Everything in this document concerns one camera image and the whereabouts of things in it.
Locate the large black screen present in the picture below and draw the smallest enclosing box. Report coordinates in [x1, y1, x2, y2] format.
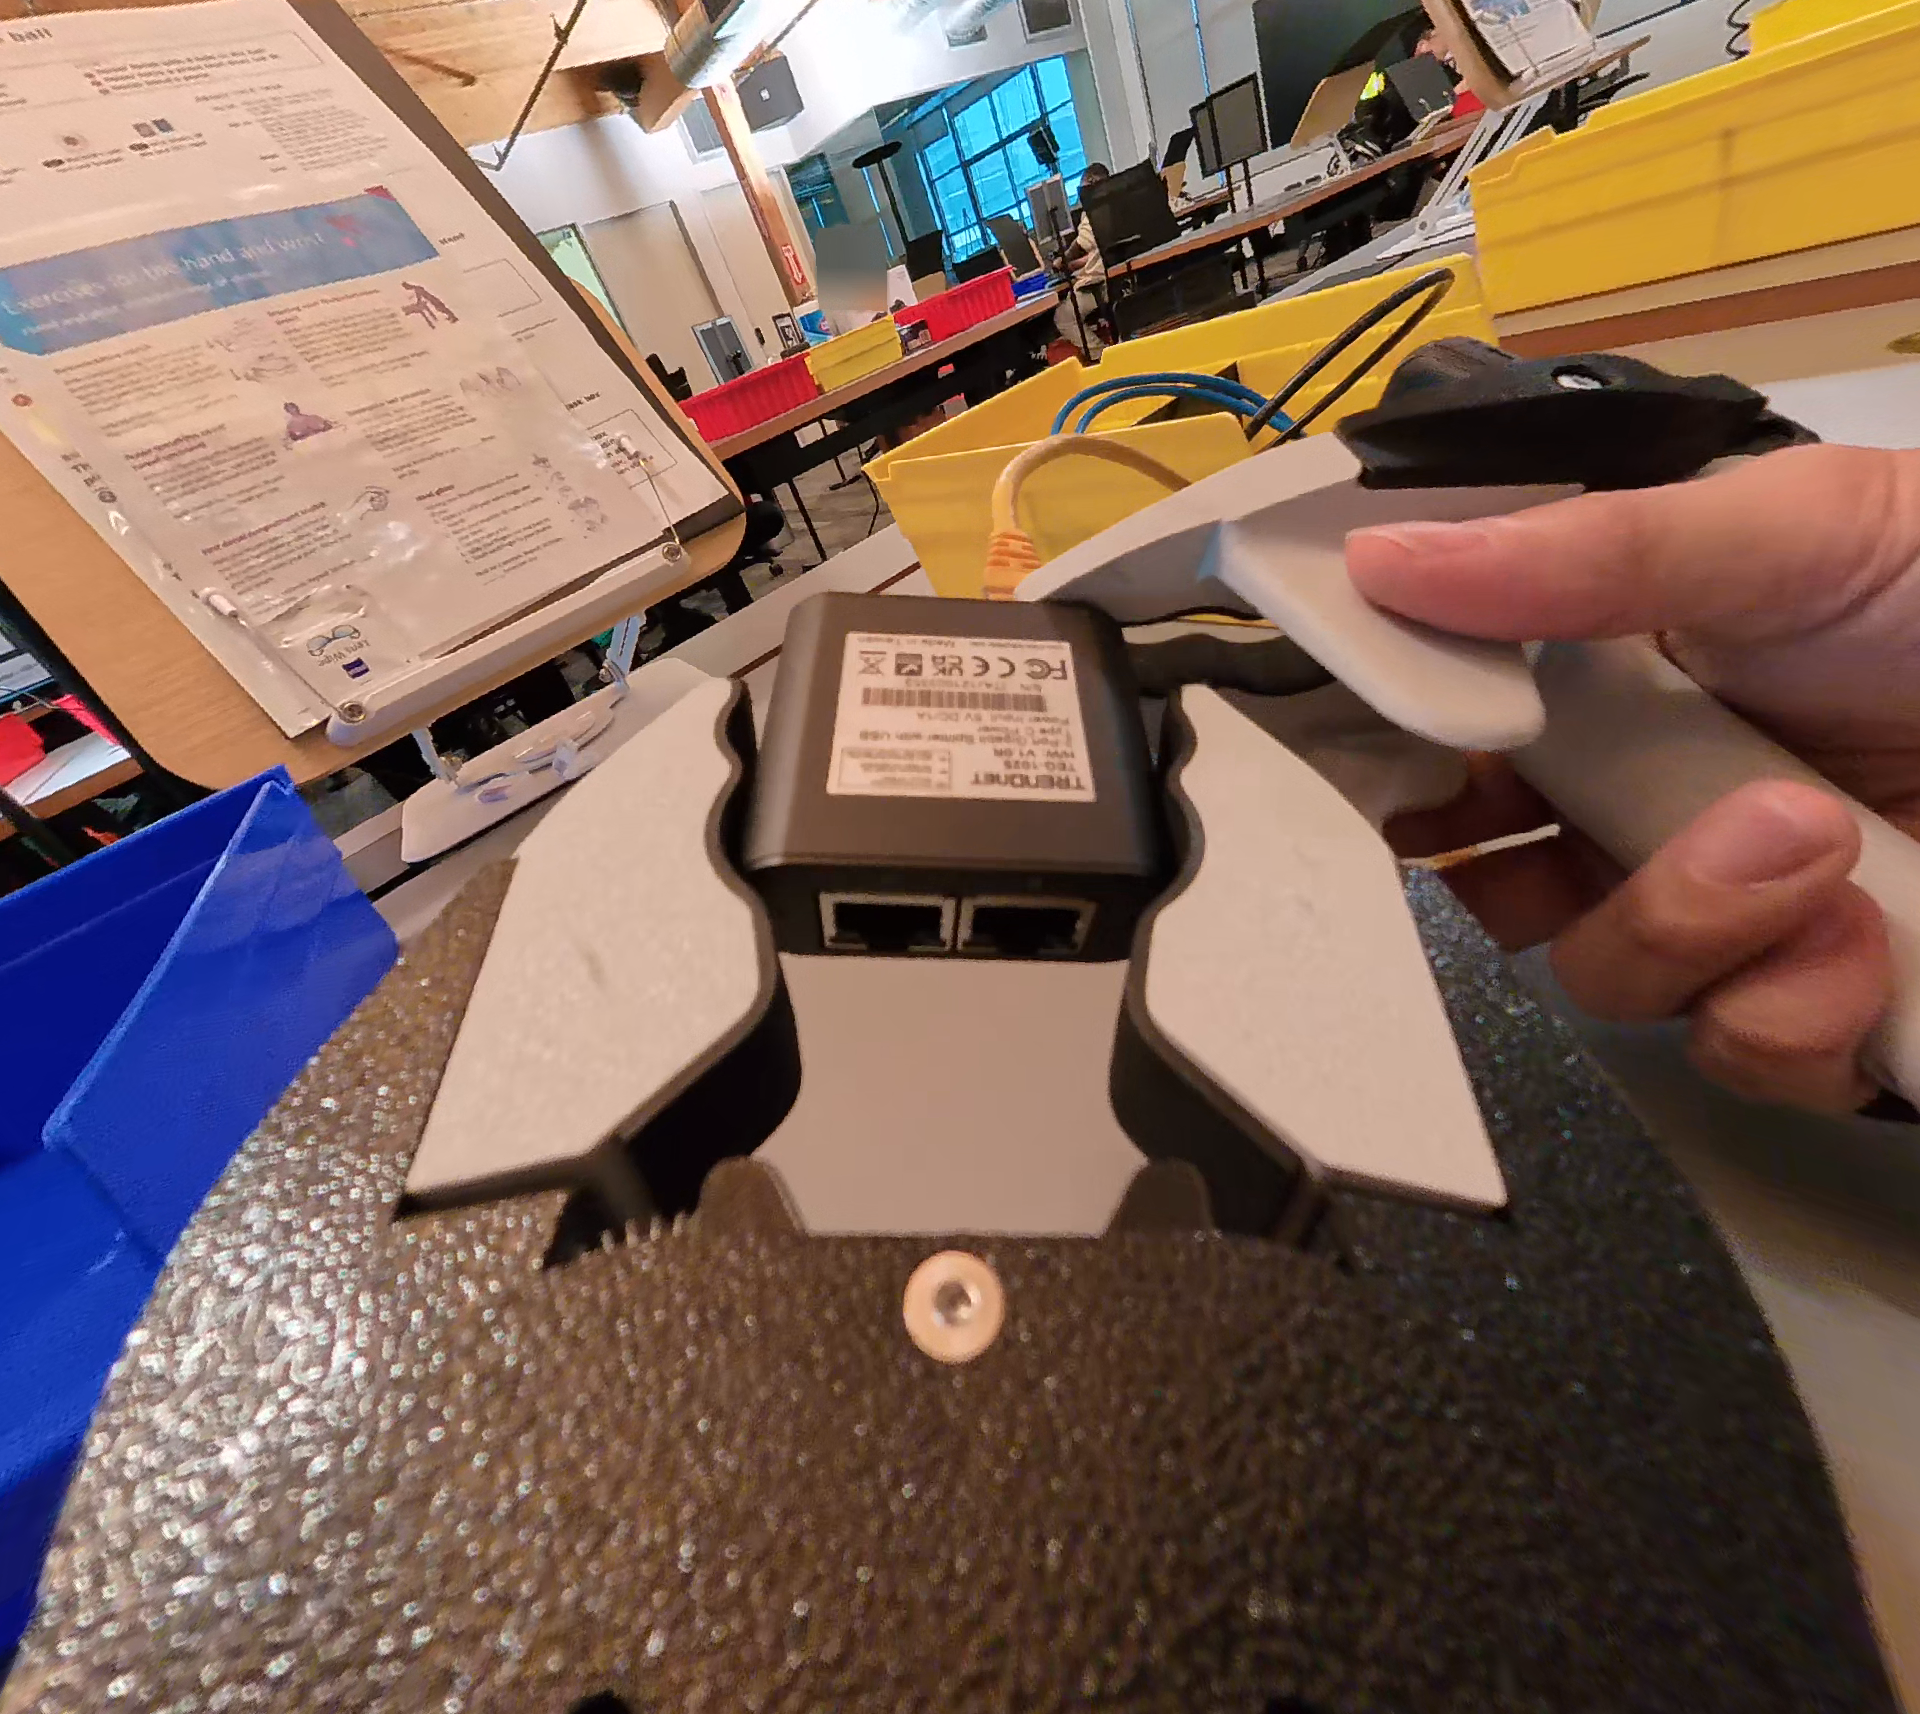
[1252, 0, 1427, 148]

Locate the small yellow plastic bin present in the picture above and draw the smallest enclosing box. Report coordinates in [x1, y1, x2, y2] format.
[801, 317, 907, 392]

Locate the grey desk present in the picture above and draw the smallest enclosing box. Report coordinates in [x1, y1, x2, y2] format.
[336, 364, 1920, 1714]

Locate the red plastic bin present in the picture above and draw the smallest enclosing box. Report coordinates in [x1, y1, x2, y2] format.
[683, 363, 825, 440]
[893, 271, 1018, 349]

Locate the black ethernet splitter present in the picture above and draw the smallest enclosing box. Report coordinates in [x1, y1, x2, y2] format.
[744, 594, 1173, 964]

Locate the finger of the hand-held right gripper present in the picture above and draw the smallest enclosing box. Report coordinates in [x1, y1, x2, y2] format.
[1015, 432, 1376, 617]
[1117, 613, 1354, 703]

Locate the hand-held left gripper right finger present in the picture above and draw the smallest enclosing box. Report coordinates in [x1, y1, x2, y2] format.
[1111, 683, 1512, 1220]

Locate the blue plastic bin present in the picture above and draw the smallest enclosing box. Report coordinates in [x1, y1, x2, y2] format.
[0, 766, 398, 1641]

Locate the blue ethernet cable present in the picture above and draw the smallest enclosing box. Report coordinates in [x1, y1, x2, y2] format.
[1049, 370, 1278, 440]

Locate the person's right hand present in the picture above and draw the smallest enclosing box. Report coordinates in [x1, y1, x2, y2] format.
[1341, 440, 1920, 1117]

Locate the yellow ethernet cable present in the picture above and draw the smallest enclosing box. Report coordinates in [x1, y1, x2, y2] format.
[982, 438, 1196, 607]

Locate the black ethernet cable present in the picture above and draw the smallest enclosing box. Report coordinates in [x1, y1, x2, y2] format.
[1245, 268, 1461, 445]

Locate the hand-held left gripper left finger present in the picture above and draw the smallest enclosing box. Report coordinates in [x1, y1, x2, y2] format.
[398, 677, 805, 1220]

